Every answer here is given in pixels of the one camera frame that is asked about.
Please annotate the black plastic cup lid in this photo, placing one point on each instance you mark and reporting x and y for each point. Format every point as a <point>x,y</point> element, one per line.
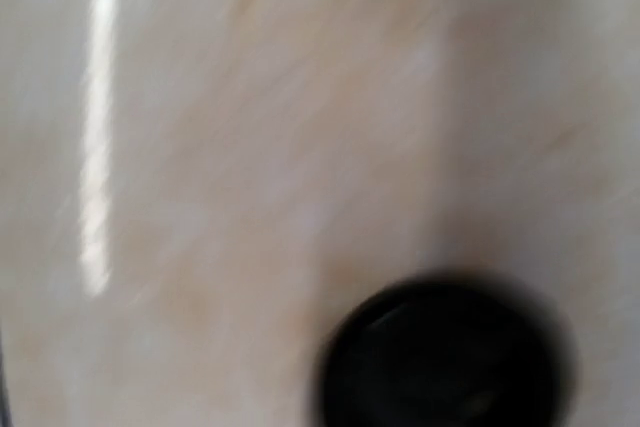
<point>450,348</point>

